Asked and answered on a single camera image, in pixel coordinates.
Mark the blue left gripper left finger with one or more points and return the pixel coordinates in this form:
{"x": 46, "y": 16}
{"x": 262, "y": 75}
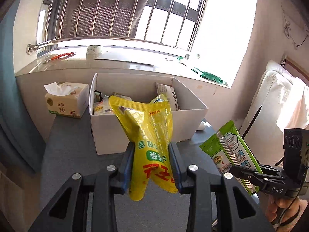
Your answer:
{"x": 125, "y": 169}

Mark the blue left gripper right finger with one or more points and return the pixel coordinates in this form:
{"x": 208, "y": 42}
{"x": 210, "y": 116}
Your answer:
{"x": 179, "y": 170}

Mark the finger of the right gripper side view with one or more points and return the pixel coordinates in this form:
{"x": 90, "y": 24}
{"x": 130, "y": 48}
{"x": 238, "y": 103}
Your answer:
{"x": 254, "y": 177}

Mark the green cracker packet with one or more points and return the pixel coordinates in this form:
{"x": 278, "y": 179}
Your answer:
{"x": 227, "y": 148}

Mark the long yellow snack bag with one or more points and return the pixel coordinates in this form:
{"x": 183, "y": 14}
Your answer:
{"x": 150, "y": 127}

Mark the yellow chip bag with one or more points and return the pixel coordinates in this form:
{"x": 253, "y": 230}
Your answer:
{"x": 160, "y": 98}

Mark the beige cookie packet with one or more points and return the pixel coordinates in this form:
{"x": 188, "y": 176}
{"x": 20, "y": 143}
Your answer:
{"x": 102, "y": 107}

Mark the fried corn cake packet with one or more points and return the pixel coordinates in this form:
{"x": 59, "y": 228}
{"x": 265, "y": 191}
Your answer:
{"x": 169, "y": 93}

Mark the person's right hand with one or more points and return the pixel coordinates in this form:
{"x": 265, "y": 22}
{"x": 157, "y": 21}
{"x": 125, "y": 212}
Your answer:
{"x": 291, "y": 208}

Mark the white cardboard box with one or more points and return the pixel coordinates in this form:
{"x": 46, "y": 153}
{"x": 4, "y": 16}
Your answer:
{"x": 109, "y": 136}

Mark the white towel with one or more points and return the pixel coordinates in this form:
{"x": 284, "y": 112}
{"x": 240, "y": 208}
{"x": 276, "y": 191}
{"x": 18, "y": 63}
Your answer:
{"x": 294, "y": 113}

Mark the tissue pack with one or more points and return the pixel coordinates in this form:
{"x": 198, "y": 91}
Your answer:
{"x": 67, "y": 99}

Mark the green cloth on sill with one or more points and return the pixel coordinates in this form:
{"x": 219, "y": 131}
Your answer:
{"x": 203, "y": 74}

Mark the blue curtain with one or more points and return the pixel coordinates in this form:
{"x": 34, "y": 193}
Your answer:
{"x": 21, "y": 143}

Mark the steel window railing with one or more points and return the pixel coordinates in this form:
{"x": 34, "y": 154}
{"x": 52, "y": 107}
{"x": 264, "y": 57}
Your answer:
{"x": 69, "y": 20}

